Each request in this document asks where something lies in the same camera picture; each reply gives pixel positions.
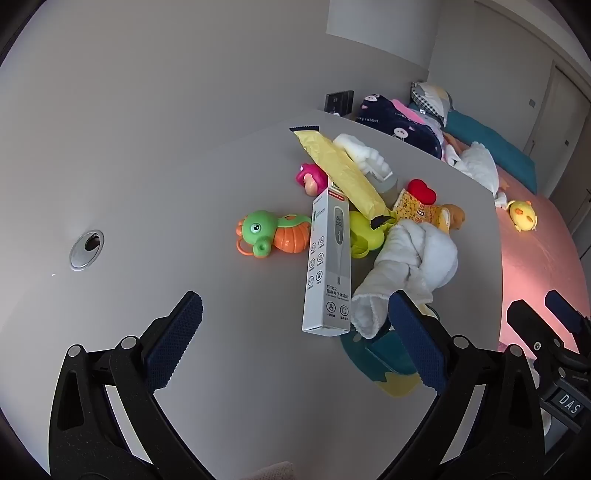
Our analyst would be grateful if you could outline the yellow printed snack packet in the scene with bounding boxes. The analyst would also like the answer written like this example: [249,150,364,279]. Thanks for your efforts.
[392,188,452,232]

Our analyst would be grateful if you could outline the white goose plush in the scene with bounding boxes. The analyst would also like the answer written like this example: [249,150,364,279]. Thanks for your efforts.
[443,134,509,208]

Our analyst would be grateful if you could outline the bed with pink sheet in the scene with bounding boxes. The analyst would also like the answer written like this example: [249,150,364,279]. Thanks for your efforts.
[443,134,591,344]

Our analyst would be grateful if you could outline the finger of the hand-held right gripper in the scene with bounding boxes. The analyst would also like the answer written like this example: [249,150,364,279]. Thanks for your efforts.
[545,290,591,334]
[506,300,580,358]

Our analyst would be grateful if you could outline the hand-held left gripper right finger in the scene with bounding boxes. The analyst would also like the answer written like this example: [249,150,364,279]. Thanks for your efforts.
[383,291,546,480]

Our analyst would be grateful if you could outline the green orange turtle toy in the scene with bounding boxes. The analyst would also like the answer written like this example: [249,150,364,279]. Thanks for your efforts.
[236,210,312,259]

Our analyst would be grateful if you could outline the white thermometer box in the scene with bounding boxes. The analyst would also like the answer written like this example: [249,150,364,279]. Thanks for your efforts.
[301,185,354,339]

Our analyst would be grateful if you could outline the navy printed blanket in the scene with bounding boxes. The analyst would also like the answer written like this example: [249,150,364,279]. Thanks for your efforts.
[356,93,446,160]

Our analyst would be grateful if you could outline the yellow snack wrapper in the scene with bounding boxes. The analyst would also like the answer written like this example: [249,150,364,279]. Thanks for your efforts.
[288,124,393,229]

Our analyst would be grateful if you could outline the white tissue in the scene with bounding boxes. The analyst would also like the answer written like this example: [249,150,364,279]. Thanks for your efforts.
[351,218,459,340]

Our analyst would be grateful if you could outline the silver desk cable grommet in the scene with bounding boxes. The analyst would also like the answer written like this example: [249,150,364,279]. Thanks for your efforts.
[69,229,105,271]

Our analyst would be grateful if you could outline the teal pillow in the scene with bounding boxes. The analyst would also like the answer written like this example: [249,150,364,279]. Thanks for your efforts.
[445,110,539,195]

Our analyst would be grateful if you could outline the beige wardrobe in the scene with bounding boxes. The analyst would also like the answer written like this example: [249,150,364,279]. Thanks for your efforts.
[522,46,591,232]

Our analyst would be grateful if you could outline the yellow chick plush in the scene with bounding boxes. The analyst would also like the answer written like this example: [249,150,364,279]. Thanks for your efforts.
[505,199,539,233]

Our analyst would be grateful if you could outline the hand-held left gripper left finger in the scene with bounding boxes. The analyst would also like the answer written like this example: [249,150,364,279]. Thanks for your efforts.
[48,291,204,480]

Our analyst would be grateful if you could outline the white foam piece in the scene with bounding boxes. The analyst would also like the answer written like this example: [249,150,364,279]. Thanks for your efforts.
[332,133,393,175]

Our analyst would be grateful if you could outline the black wall panel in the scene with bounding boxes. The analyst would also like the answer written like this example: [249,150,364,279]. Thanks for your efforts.
[324,91,355,116]

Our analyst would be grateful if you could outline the pink cloth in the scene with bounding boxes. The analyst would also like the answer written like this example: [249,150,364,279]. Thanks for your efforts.
[392,98,428,124]

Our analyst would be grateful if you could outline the pink toy figure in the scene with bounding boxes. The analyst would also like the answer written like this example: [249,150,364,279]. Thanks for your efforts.
[295,162,329,198]

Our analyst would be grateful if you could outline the yellow-green toy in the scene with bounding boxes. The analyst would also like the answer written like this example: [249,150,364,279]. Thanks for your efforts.
[348,210,398,258]

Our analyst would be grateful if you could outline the red heart toy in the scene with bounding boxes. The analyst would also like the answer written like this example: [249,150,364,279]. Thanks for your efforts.
[407,179,437,204]

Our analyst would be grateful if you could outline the teal and yellow toy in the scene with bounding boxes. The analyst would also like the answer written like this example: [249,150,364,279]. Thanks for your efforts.
[339,305,437,398]

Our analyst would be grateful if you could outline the checkered pillow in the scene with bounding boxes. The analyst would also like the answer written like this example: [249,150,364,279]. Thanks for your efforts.
[410,82,455,127]

